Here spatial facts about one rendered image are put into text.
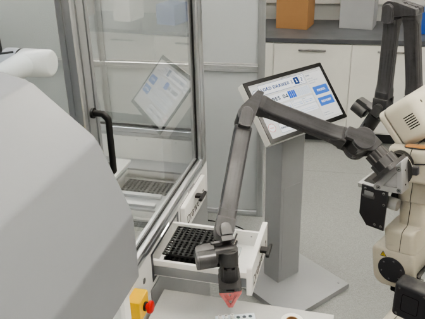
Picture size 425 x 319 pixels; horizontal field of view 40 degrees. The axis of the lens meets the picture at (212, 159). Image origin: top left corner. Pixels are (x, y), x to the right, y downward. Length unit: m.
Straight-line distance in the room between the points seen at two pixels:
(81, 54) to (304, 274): 2.26
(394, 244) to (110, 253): 1.42
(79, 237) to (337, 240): 2.93
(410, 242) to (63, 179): 1.51
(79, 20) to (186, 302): 1.04
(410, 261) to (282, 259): 1.12
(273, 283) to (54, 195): 2.48
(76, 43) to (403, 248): 1.38
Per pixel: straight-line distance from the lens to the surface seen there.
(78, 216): 0.90
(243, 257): 2.06
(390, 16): 2.24
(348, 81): 4.87
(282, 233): 3.09
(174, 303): 2.00
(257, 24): 3.45
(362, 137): 1.91
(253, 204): 3.89
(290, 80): 2.83
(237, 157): 1.80
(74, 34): 1.34
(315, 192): 4.24
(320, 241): 3.70
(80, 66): 1.36
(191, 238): 2.05
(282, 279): 3.27
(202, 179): 2.38
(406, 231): 2.17
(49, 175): 0.87
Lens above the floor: 2.02
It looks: 25 degrees down
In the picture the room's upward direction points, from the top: 1 degrees counter-clockwise
